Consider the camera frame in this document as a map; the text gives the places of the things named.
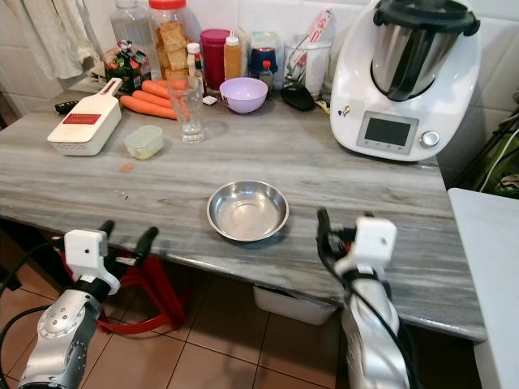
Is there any purple plastic bowl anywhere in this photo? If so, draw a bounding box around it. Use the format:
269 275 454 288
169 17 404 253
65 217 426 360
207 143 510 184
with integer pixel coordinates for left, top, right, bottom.
220 77 269 114

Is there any orange sauce bottle white cap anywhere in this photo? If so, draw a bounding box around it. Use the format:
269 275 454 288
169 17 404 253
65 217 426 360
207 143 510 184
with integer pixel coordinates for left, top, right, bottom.
223 32 244 80

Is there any clear drinking glass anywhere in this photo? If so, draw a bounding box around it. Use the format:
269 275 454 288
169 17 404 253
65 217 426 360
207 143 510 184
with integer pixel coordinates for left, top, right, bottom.
168 75 205 144

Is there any red and white packet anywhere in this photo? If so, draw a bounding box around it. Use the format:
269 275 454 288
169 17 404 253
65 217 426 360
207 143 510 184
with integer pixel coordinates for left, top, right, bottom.
296 8 335 66

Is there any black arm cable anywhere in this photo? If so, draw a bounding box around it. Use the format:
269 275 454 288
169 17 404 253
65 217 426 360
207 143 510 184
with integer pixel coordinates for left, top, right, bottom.
0 243 67 389
320 239 416 389

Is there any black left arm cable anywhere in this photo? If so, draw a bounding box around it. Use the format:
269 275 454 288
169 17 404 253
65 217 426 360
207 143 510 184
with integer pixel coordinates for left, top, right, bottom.
0 243 67 389

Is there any small white bottle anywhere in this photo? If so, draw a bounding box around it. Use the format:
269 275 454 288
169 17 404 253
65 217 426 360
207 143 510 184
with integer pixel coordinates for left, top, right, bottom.
187 42 204 79

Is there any red-lidded cracker jar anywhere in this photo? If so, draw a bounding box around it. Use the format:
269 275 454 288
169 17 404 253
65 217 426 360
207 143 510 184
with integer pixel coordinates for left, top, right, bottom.
148 0 199 82

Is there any red plastic stool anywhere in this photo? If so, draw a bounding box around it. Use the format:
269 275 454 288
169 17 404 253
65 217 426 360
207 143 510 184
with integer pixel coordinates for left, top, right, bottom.
61 247 186 335

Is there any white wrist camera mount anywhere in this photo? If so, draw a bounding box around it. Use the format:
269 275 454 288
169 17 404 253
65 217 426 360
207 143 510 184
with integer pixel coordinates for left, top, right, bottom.
339 216 397 276
64 229 118 281

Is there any clear plastic container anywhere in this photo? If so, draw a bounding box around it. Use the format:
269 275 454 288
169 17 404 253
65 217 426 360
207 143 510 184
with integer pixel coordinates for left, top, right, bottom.
284 36 333 98

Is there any white box grater red blade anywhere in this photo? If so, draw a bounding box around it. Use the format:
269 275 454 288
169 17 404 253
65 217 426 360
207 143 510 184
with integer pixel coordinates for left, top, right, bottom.
47 78 123 156

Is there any hanging beige towel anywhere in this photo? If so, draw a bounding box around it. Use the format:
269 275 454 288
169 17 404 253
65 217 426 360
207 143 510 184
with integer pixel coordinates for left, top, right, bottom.
16 0 94 80

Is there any stainless steel bowl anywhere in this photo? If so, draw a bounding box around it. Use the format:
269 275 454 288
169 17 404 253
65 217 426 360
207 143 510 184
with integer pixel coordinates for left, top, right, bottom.
207 180 290 242

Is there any black pouch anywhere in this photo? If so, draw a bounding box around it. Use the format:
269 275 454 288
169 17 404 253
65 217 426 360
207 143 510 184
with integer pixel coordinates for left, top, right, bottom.
281 84 317 113

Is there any black key fob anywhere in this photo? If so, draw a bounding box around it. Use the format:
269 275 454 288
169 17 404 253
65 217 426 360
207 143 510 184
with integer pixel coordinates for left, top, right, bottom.
54 100 82 115

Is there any clear plastic bottle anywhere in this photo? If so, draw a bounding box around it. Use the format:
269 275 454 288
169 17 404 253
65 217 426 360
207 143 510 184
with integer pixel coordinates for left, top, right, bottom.
109 0 153 58

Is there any white counter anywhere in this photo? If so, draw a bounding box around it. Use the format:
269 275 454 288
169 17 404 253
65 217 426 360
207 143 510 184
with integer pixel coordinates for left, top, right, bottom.
448 188 519 389

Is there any green snack bag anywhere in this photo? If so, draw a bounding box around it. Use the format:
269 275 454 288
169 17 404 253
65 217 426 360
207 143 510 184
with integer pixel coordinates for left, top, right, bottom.
104 41 151 94

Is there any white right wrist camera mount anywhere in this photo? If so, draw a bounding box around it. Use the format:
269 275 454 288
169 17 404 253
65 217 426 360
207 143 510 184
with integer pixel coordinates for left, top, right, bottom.
339 216 397 276

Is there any small container green lid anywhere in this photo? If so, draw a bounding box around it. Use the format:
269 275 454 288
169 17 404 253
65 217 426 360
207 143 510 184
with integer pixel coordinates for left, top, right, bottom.
124 125 165 160

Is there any blue-labelled jar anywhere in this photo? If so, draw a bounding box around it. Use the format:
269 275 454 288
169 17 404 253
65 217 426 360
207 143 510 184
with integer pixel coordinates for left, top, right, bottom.
248 31 285 78

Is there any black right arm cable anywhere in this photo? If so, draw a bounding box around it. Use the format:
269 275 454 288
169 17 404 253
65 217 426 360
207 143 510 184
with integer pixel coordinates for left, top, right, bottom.
320 239 416 389

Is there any white plastic bin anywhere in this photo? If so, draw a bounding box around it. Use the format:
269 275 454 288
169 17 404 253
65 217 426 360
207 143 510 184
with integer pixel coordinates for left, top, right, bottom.
251 284 317 327

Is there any orange carrot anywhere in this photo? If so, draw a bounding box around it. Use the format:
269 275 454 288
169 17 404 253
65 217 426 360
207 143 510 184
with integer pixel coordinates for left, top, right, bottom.
119 95 179 121
142 79 173 100
132 89 173 111

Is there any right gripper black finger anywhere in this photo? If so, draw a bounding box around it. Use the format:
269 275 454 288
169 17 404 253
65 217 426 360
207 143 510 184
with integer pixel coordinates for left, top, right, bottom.
317 207 335 259

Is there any tiny bottle red cap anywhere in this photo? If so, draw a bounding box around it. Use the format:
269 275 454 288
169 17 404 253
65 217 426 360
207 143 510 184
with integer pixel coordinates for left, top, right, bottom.
259 60 274 88

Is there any magenta plastic canister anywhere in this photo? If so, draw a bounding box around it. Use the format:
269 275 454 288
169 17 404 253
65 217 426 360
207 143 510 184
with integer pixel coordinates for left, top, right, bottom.
199 28 233 92

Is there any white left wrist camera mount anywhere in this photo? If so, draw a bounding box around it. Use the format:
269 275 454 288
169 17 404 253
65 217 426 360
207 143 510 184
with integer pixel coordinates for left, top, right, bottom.
64 229 118 281

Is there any white kitchen food processor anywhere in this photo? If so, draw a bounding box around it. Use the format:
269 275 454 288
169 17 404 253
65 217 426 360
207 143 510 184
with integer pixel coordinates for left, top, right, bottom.
329 0 482 162

